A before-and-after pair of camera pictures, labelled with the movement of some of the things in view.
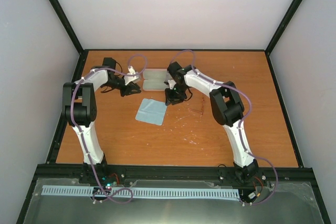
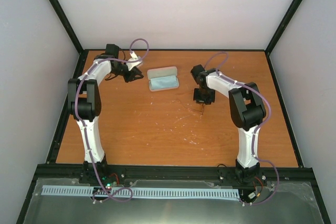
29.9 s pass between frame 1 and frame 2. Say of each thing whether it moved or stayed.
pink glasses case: moved
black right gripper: moved
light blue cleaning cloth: moved
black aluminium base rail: stayed
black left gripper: moved
